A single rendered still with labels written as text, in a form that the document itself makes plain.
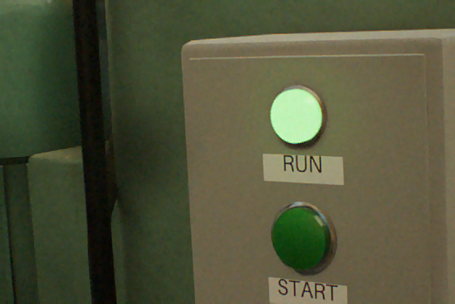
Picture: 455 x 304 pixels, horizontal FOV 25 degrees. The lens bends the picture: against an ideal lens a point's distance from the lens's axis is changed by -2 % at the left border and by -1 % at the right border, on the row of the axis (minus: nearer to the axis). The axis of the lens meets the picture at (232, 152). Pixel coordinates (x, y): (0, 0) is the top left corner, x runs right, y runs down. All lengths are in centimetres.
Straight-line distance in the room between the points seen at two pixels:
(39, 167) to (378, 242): 27
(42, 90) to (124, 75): 14
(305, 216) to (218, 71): 6
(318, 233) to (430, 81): 6
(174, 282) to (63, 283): 12
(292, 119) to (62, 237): 25
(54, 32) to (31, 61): 2
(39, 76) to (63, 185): 7
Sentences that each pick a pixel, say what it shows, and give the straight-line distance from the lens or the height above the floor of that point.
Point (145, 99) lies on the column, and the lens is 45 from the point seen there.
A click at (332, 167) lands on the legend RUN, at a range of 33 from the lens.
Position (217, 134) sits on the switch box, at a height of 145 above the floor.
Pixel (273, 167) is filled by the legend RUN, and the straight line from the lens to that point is 34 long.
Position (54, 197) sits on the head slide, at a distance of 55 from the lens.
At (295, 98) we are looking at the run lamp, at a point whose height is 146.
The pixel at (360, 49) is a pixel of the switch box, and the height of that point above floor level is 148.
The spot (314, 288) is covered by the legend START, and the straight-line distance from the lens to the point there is 34.
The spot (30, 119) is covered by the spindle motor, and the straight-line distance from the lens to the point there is 59.
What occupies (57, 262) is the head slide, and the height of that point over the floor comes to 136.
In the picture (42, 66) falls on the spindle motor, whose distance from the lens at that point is 59.
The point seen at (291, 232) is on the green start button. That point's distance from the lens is 34.
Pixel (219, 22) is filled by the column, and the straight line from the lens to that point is 42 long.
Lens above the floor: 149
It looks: 7 degrees down
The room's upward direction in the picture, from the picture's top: 3 degrees counter-clockwise
